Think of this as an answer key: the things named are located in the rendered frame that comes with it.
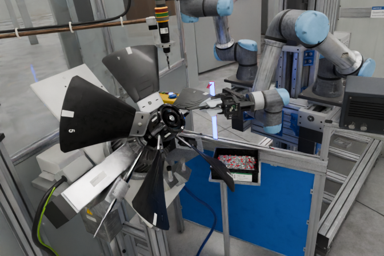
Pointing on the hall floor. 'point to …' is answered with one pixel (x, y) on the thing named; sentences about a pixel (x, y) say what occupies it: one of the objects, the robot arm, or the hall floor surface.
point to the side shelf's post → (105, 247)
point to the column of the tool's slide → (18, 205)
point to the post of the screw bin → (225, 218)
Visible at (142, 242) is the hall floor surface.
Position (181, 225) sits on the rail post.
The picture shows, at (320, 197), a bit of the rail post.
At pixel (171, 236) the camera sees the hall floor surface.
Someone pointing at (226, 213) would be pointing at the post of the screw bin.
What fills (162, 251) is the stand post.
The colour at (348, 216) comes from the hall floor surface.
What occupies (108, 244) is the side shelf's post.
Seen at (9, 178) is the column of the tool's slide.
